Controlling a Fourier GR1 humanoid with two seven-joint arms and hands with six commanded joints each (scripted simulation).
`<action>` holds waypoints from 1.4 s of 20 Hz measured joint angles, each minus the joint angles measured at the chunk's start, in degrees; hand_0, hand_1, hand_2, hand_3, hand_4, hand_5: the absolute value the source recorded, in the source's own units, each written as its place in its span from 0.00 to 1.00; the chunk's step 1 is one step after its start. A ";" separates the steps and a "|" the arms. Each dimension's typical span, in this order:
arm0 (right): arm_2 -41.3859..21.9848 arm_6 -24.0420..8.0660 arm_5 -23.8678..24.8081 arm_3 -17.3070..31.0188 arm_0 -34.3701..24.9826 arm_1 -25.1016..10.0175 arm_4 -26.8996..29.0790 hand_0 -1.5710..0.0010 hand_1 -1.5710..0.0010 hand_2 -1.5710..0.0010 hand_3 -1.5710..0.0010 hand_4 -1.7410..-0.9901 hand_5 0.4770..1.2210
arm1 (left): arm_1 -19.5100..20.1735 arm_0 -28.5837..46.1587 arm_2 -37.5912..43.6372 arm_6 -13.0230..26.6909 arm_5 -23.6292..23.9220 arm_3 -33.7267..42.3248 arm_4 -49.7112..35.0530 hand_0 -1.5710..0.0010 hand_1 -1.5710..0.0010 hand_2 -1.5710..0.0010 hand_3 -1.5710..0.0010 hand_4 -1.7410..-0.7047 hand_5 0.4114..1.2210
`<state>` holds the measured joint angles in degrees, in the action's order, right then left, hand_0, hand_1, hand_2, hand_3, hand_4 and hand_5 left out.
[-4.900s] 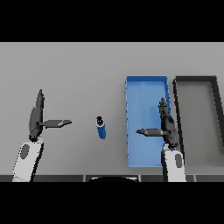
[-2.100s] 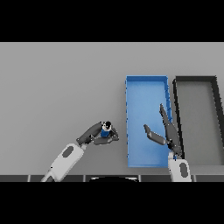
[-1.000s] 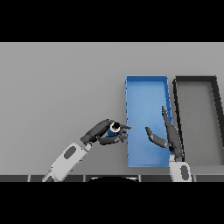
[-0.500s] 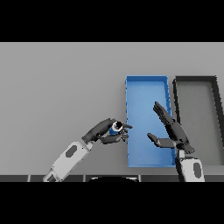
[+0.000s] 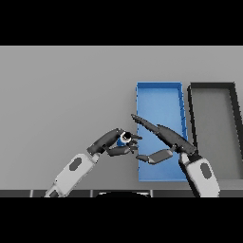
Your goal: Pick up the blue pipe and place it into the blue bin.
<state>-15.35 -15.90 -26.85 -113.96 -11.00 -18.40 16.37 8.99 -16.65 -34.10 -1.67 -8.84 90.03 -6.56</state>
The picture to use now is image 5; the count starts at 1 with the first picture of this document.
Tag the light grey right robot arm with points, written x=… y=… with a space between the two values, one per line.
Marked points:
x=200 y=176

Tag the blue bin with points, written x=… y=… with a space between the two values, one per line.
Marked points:
x=159 y=104

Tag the dark grey bin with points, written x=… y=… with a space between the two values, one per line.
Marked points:
x=218 y=133

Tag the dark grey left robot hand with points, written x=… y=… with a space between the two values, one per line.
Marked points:
x=107 y=141

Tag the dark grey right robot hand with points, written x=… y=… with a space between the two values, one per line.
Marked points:
x=172 y=137

